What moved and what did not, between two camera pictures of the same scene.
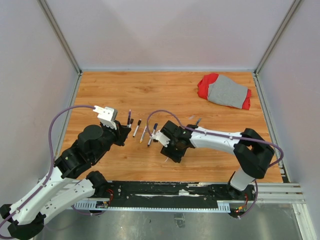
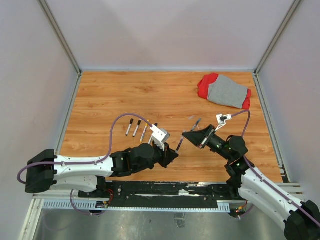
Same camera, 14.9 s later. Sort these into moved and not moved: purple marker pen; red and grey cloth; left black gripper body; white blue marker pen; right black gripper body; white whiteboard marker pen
Moved: left black gripper body; right black gripper body; purple marker pen
Not moved: white whiteboard marker pen; red and grey cloth; white blue marker pen
